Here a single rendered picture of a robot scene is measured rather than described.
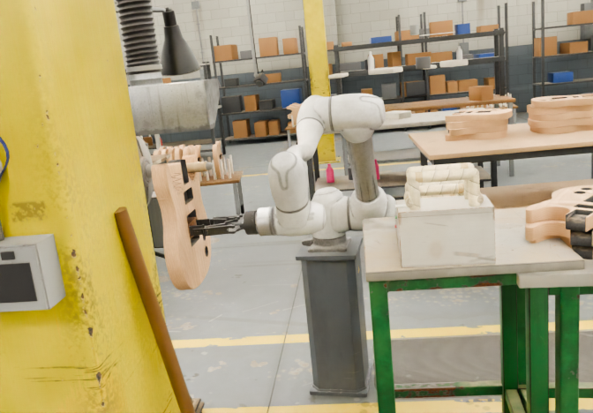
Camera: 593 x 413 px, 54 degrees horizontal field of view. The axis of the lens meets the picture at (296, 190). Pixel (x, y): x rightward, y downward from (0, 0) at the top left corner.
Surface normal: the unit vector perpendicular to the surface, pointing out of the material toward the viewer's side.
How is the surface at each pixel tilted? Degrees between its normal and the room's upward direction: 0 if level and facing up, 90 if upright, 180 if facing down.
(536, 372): 90
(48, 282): 90
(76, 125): 90
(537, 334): 90
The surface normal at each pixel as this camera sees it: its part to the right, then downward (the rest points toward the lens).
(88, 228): 0.99, -0.07
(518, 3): -0.09, 0.23
